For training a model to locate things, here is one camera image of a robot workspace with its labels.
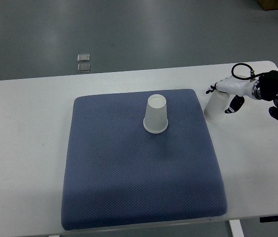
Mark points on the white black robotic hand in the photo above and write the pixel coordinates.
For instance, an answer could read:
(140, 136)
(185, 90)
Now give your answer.
(239, 88)

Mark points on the white paper cup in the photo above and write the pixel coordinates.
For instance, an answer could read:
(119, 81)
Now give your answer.
(155, 120)
(215, 109)

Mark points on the brown cardboard box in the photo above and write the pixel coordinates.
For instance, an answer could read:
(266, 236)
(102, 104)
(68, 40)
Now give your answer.
(268, 4)

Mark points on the white table leg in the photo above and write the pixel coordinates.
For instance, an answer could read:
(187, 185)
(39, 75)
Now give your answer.
(236, 228)

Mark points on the blue fabric cushion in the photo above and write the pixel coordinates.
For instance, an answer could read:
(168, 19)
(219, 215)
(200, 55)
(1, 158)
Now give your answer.
(117, 173)

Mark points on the upper metal floor plate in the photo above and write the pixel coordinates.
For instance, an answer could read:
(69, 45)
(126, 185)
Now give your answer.
(83, 57)

